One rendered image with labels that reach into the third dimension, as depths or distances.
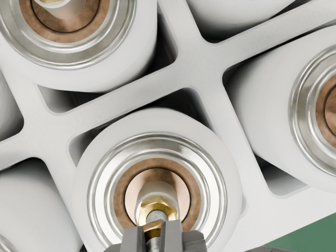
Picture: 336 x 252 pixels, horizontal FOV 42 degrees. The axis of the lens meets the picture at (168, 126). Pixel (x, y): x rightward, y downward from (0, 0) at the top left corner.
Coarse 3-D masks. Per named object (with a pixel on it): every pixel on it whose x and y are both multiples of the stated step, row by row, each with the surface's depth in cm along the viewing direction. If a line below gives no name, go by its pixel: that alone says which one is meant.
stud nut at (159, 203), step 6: (156, 198) 20; (162, 198) 20; (144, 204) 20; (150, 204) 20; (156, 204) 20; (162, 204) 20; (168, 204) 20; (144, 210) 20; (150, 210) 20; (162, 210) 20; (168, 210) 20; (174, 210) 20; (144, 216) 20; (168, 216) 20; (174, 216) 20; (138, 222) 20; (144, 222) 20
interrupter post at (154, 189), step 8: (144, 184) 24; (152, 184) 23; (160, 184) 23; (168, 184) 24; (144, 192) 22; (152, 192) 21; (160, 192) 21; (168, 192) 21; (136, 200) 22; (144, 200) 21; (168, 200) 21; (176, 200) 21; (136, 208) 21; (176, 208) 21; (136, 216) 21; (136, 224) 21
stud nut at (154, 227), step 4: (156, 220) 17; (160, 220) 16; (164, 220) 17; (144, 224) 17; (148, 224) 17; (152, 224) 16; (156, 224) 16; (160, 224) 16; (144, 228) 16; (148, 228) 16; (152, 228) 16; (156, 228) 16; (160, 228) 16; (144, 232) 16; (148, 232) 16; (152, 232) 16; (156, 232) 16; (148, 236) 16; (152, 236) 16; (156, 236) 16
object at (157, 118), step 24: (120, 120) 24; (144, 120) 24; (168, 120) 24; (192, 120) 24; (96, 144) 24; (216, 144) 24; (72, 192) 24; (240, 192) 25; (96, 240) 24; (216, 240) 24
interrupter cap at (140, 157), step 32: (128, 160) 23; (160, 160) 23; (192, 160) 23; (96, 192) 23; (128, 192) 24; (192, 192) 24; (224, 192) 23; (96, 224) 23; (128, 224) 24; (192, 224) 24
